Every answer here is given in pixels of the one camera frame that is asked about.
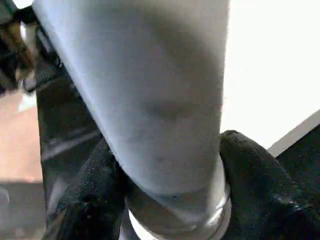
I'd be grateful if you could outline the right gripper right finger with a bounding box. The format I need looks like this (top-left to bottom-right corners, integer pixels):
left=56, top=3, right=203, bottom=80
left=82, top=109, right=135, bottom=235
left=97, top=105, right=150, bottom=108
left=220, top=130, right=320, bottom=240

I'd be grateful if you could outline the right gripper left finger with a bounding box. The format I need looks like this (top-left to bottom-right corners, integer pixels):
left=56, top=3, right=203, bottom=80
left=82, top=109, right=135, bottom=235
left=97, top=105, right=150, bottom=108
left=45, top=137, right=131, bottom=240

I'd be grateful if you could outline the white plastic table leg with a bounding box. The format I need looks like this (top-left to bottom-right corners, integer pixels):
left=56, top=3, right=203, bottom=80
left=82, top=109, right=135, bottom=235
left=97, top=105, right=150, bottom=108
left=32, top=0, right=233, bottom=240

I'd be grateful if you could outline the black work mat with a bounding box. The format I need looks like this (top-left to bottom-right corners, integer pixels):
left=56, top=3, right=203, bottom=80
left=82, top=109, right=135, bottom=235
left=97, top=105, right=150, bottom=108
left=35, top=65, right=320, bottom=240

